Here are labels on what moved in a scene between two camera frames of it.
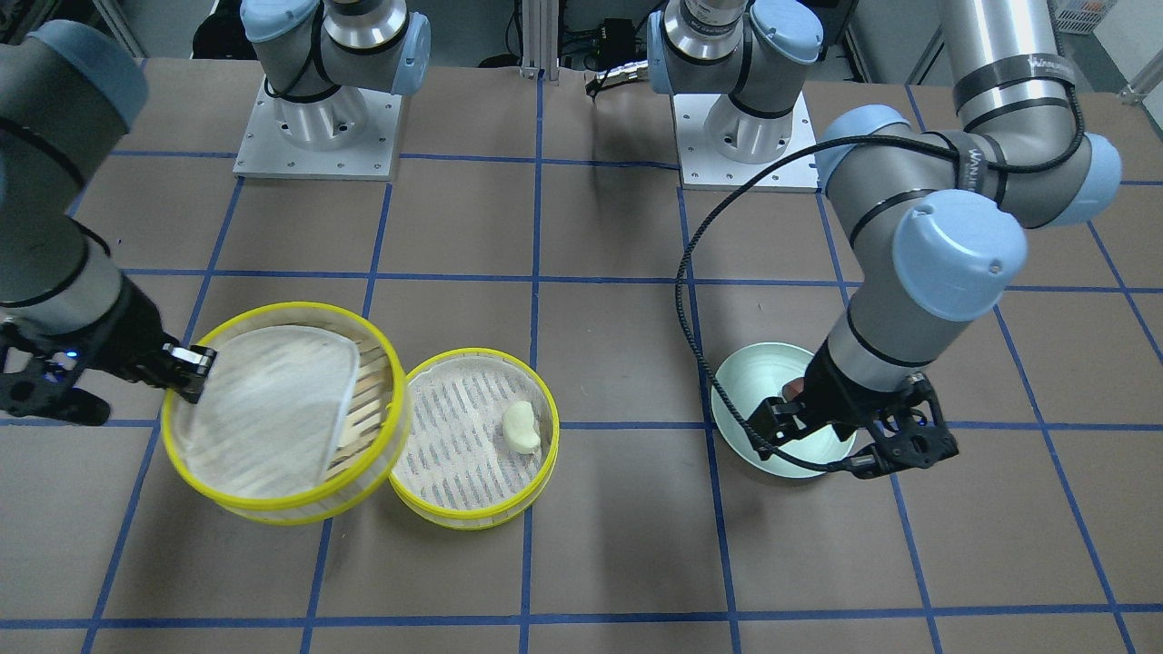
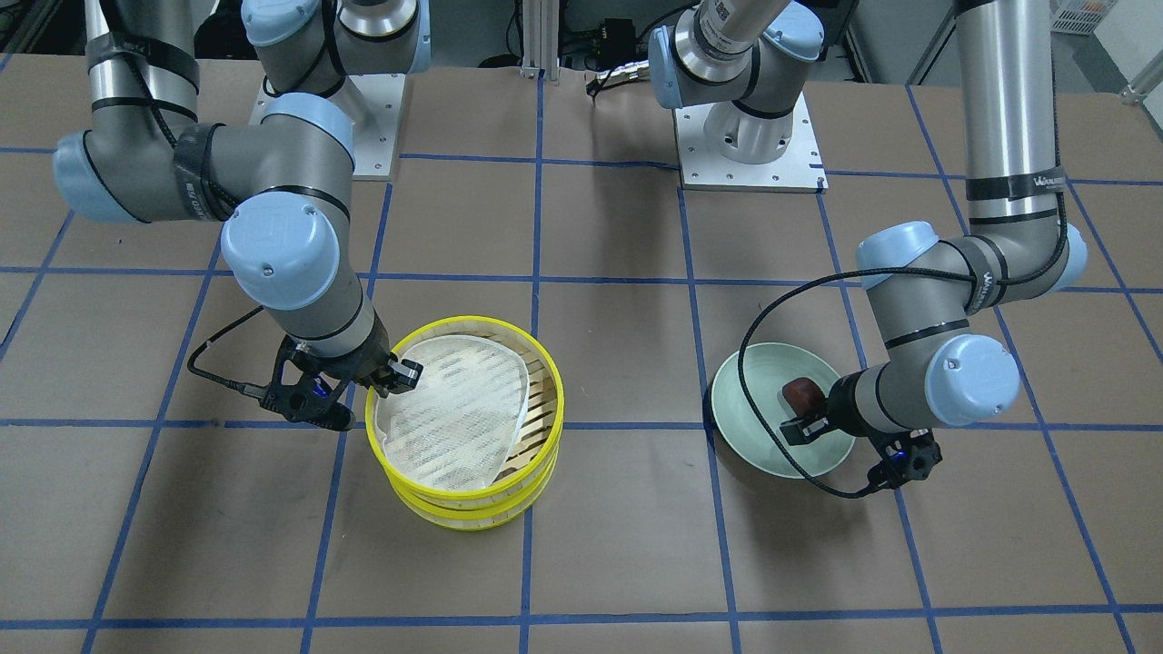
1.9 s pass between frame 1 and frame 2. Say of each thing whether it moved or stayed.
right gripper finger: moved
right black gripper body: moved
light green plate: stayed
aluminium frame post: stayed
